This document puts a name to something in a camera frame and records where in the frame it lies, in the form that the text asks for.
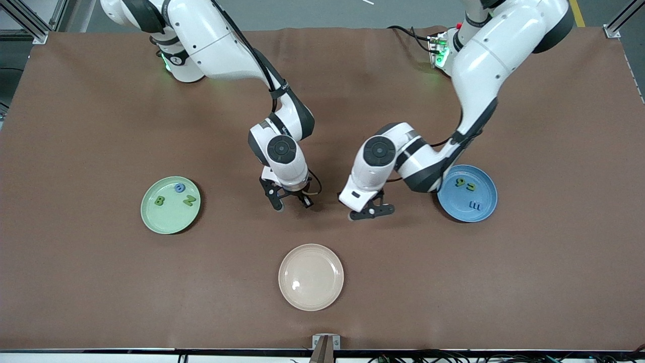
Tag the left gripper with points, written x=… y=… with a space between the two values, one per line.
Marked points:
x=380 y=194

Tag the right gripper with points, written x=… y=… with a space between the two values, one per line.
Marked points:
x=296 y=193

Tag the green letter q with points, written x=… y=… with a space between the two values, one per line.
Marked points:
x=459 y=181

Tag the yellow-green letter a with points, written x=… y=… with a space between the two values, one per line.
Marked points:
x=470 y=187

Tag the blue letter m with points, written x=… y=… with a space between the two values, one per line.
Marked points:
x=475 y=205

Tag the green letter Z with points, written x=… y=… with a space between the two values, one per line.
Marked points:
x=189 y=200

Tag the green letter B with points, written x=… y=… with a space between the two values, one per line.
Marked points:
x=159 y=201

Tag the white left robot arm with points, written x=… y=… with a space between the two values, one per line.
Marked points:
x=494 y=55

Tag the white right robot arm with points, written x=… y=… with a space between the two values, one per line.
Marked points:
x=211 y=35

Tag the beige plate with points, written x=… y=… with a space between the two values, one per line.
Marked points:
x=311 y=282

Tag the blue plate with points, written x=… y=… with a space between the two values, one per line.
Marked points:
x=488 y=191

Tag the green plate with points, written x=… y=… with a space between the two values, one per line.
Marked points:
x=169 y=219

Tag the metal base connector plate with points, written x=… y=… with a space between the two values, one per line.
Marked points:
x=437 y=50

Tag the brown table mat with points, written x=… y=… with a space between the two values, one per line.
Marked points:
x=101 y=302

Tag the grey metal mount bracket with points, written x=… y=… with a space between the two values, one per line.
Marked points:
x=317 y=343

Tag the aluminium frame profile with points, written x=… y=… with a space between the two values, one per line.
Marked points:
x=25 y=17
x=612 y=31

